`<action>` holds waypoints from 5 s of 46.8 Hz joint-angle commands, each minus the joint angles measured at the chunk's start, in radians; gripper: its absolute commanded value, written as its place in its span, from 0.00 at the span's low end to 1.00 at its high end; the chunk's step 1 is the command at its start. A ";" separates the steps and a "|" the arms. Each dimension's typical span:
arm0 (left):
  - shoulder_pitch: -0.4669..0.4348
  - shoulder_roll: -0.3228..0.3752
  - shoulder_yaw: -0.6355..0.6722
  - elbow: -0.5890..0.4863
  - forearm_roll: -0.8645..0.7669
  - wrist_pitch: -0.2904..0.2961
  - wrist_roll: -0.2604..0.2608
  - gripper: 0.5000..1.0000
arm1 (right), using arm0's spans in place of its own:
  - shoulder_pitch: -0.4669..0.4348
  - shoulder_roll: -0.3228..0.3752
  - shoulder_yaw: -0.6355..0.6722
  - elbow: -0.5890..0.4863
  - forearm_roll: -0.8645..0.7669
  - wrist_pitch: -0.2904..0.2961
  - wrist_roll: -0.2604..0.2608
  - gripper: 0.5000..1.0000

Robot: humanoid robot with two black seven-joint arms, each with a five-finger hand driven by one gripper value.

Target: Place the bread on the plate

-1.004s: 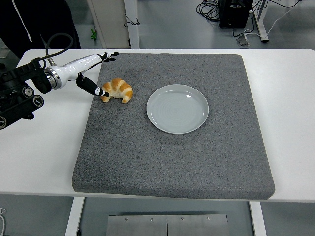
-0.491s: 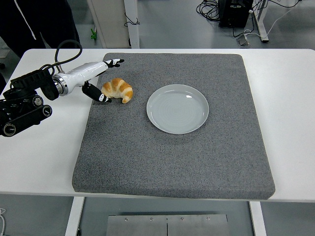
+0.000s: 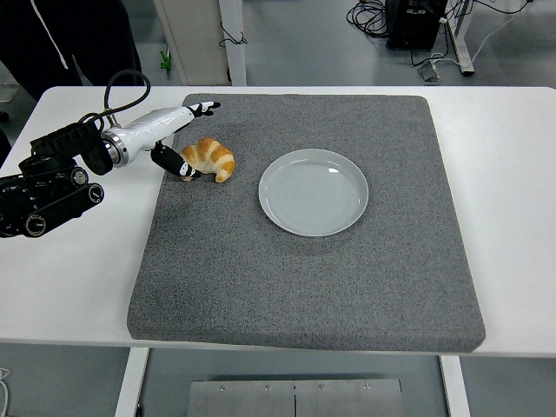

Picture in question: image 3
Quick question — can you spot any black computer case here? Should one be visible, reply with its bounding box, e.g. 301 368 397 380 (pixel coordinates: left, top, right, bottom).
385 0 448 50

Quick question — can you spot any golden croissant bread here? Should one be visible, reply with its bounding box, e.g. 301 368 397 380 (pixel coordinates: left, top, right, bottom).
180 137 236 183

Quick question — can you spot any white desk leg with foot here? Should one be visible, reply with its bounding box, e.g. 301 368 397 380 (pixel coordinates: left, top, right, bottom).
447 0 475 77

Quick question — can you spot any white table leg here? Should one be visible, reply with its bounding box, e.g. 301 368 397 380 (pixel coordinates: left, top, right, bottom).
439 354 473 417
113 347 151 417

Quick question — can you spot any black cable loop on post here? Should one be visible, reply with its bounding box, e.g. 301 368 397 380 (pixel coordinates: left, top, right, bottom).
219 22 248 48

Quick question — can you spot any round grey plate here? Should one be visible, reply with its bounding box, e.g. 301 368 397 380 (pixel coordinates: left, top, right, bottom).
258 148 370 238

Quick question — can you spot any thin white cord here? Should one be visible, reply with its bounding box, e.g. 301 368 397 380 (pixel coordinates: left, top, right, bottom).
0 367 10 414

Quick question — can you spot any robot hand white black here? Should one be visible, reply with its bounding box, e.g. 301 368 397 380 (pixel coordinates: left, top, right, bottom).
119 100 222 182

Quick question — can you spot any grey metal plate with screws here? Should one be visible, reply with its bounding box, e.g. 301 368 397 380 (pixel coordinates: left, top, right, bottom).
188 378 405 417

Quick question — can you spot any white cable on floor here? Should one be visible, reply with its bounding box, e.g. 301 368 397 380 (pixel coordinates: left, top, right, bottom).
429 8 529 70

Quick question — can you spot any black cable tangle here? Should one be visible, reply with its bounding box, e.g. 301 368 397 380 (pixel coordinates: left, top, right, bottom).
346 0 390 39

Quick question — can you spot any grey floor pedal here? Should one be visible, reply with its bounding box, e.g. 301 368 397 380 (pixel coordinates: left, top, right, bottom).
417 60 442 83

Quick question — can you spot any grey speckled mat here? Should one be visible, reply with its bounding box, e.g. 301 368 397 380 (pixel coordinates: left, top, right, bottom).
126 92 487 354

